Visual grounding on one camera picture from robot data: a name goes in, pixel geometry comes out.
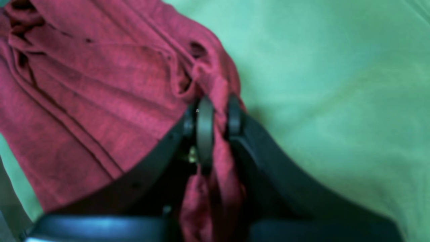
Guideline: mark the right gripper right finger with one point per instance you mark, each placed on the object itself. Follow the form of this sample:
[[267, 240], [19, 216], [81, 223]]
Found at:
[[284, 203]]

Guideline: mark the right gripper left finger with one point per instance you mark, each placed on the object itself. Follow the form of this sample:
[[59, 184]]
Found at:
[[141, 206]]

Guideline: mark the red long-sleeve T-shirt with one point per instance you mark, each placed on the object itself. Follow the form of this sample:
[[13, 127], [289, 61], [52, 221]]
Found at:
[[89, 87]]

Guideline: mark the green table cloth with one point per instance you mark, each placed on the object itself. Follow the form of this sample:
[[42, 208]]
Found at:
[[341, 85]]

